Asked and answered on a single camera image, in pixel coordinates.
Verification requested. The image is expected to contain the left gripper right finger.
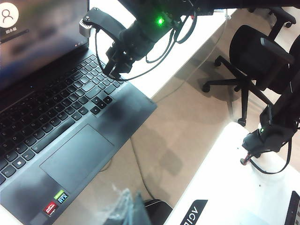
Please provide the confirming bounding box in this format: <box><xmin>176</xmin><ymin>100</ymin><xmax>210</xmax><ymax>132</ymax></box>
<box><xmin>131</xmin><ymin>190</ymin><xmax>152</xmax><ymax>225</ymax></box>

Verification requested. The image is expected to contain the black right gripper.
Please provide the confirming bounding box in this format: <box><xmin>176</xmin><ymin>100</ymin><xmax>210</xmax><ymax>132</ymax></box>
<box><xmin>103</xmin><ymin>22</ymin><xmax>157</xmax><ymax>80</ymax></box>

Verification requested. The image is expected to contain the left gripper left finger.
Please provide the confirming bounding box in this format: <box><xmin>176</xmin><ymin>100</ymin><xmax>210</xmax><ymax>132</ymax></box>
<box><xmin>103</xmin><ymin>184</ymin><xmax>135</xmax><ymax>225</ymax></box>

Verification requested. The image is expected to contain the dark grey laptop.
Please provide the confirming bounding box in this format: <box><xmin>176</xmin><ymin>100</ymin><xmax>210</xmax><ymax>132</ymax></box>
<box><xmin>0</xmin><ymin>0</ymin><xmax>158</xmax><ymax>225</ymax></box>

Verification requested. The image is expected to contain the white robot base platform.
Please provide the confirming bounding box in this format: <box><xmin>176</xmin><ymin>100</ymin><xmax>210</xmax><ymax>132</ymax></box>
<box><xmin>164</xmin><ymin>121</ymin><xmax>300</xmax><ymax>225</ymax></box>

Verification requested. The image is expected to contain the black rounded power adapter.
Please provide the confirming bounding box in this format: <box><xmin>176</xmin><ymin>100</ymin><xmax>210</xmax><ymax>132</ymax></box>
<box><xmin>143</xmin><ymin>198</ymin><xmax>173</xmax><ymax>225</ymax></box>

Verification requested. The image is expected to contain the black office chair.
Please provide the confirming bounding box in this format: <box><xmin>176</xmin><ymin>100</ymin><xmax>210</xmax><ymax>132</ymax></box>
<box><xmin>202</xmin><ymin>24</ymin><xmax>295</xmax><ymax>127</ymax></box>
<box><xmin>247</xmin><ymin>6</ymin><xmax>297</xmax><ymax>43</ymax></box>

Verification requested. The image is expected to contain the black rectangular bar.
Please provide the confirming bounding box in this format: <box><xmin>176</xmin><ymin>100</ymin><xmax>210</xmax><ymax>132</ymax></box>
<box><xmin>284</xmin><ymin>190</ymin><xmax>300</xmax><ymax>225</ymax></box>

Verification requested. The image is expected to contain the thin dark cable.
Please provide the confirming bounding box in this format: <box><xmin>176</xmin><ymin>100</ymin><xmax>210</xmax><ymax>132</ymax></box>
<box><xmin>129</xmin><ymin>137</ymin><xmax>157</xmax><ymax>201</ymax></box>

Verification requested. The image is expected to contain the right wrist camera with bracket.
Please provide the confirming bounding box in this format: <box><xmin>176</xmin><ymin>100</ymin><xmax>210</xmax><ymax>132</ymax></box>
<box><xmin>79</xmin><ymin>7</ymin><xmax>127</xmax><ymax>45</ymax></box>

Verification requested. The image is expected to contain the thin white cable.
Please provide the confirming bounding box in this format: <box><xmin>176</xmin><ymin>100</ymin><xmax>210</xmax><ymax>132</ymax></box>
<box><xmin>153</xmin><ymin>8</ymin><xmax>232</xmax><ymax>103</ymax></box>

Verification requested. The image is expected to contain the black arm base cable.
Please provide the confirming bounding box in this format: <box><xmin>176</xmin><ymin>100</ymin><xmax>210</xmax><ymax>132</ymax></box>
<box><xmin>249</xmin><ymin>138</ymin><xmax>293</xmax><ymax>175</ymax></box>

